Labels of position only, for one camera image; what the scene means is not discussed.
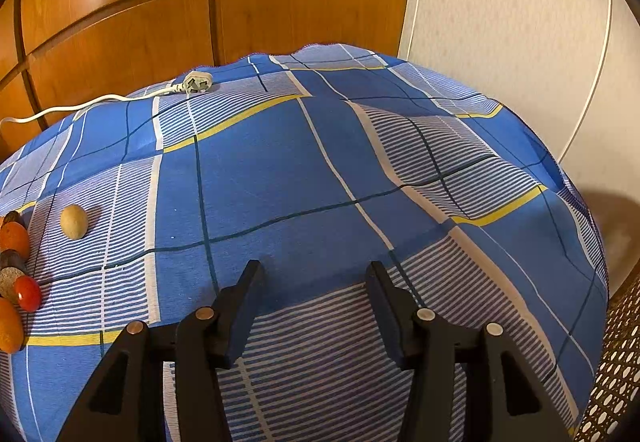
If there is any white power cable with plug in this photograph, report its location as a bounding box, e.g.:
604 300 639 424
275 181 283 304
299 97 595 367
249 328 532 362
0 72 216 127

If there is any blue plaid tablecloth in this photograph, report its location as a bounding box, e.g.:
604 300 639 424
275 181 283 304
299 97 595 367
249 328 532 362
0 43 610 442

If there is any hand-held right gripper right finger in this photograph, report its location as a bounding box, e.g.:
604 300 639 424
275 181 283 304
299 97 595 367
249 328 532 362
365 261 573 442

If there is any greenish orange citrus fruit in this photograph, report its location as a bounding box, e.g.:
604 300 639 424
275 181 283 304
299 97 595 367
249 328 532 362
0 297 25 354

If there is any beige potato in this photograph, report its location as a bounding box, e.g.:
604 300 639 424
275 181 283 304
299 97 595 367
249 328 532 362
60 204 90 240

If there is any wooden wardrobe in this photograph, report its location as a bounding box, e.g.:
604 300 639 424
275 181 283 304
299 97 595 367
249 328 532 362
0 0 418 163

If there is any large orange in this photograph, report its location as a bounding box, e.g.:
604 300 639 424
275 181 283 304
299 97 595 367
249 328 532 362
0 223 31 257

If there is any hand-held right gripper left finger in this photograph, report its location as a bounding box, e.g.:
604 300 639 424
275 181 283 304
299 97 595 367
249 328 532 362
56 260 265 442

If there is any woven rattan chair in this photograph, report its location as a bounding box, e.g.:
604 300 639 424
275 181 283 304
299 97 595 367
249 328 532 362
575 272 640 442

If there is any red tomato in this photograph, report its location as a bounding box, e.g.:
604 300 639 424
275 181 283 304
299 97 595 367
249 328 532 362
13 277 42 313

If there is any brown sponge block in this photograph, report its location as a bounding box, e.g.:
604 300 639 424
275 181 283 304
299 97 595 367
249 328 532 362
0 249 28 305

